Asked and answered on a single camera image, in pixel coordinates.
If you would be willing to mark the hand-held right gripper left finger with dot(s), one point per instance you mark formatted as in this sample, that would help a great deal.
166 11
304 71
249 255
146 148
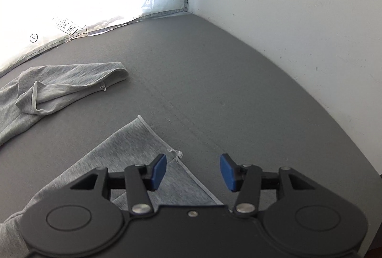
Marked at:
158 171

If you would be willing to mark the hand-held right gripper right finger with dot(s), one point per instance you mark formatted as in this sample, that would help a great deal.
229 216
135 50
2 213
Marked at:
228 171

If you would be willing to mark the grey sweatpants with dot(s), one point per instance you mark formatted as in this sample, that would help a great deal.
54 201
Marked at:
59 88

